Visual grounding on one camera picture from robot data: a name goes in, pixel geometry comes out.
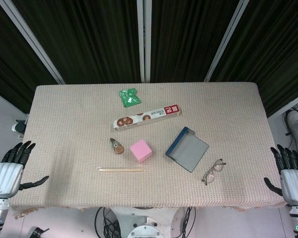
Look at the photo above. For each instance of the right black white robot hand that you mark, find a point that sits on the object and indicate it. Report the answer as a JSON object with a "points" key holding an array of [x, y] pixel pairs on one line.
{"points": [[295, 186]]}

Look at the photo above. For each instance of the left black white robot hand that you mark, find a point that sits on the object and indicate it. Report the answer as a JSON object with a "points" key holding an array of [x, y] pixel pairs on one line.
{"points": [[6, 178]]}

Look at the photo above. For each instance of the wire-frame eyeglasses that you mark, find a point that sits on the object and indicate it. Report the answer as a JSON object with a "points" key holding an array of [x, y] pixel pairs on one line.
{"points": [[218, 166]]}

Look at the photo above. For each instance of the grey blue glasses case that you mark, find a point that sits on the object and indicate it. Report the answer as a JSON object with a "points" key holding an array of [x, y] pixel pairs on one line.
{"points": [[188, 151]]}

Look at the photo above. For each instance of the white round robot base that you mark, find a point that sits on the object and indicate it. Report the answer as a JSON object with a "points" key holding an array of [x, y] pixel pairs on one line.
{"points": [[144, 230]]}

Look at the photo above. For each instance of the long cookie box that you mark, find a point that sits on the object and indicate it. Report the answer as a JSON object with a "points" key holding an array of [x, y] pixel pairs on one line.
{"points": [[146, 117]]}

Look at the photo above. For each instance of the grey white round device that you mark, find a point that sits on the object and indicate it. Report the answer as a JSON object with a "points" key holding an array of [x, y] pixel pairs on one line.
{"points": [[19, 127]]}

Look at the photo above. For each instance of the small black device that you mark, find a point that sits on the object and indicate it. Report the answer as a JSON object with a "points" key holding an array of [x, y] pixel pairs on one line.
{"points": [[38, 232]]}

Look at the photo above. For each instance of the white rounded floor device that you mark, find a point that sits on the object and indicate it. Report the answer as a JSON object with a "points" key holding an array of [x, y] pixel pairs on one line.
{"points": [[296, 122]]}

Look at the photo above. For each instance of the beige knitted tablecloth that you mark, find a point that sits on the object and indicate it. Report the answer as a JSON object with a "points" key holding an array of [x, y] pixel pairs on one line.
{"points": [[64, 124]]}

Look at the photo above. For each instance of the wrapped wooden chopsticks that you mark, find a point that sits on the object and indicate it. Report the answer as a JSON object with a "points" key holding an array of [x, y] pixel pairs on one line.
{"points": [[121, 170]]}

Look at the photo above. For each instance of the brown correction tape dispenser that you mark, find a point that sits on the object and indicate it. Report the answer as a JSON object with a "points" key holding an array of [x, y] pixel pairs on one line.
{"points": [[118, 149]]}

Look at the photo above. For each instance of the black pleated curtain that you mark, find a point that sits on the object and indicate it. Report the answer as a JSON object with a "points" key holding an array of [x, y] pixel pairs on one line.
{"points": [[188, 37], [89, 37], [275, 49], [5, 62]]}

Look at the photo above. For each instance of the pink cube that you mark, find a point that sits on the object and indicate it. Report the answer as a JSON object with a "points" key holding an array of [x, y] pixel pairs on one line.
{"points": [[140, 151]]}

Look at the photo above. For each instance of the green snack packet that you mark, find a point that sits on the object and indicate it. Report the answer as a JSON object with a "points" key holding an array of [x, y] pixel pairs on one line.
{"points": [[129, 97]]}

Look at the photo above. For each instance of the white metal frame bar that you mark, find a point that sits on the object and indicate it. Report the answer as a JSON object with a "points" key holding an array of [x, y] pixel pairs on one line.
{"points": [[288, 105]]}

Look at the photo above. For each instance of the white metal frame post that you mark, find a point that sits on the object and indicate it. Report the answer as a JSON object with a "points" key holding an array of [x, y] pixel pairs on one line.
{"points": [[140, 37], [227, 37], [28, 37]]}

